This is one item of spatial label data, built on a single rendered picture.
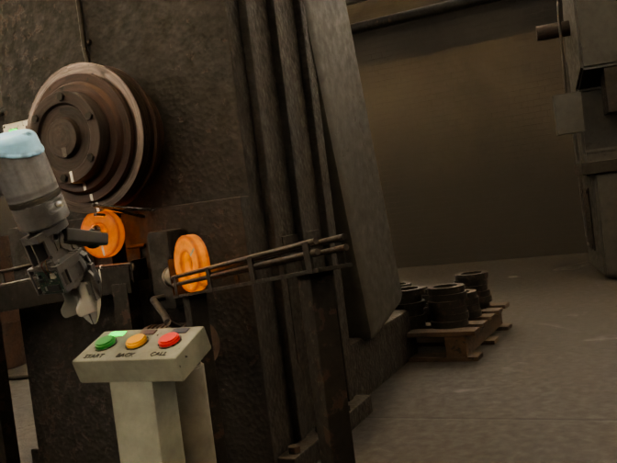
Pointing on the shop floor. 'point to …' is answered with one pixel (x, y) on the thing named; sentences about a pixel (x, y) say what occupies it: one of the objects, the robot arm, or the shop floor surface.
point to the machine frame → (195, 208)
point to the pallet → (454, 317)
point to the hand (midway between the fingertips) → (94, 315)
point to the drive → (357, 203)
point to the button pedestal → (145, 389)
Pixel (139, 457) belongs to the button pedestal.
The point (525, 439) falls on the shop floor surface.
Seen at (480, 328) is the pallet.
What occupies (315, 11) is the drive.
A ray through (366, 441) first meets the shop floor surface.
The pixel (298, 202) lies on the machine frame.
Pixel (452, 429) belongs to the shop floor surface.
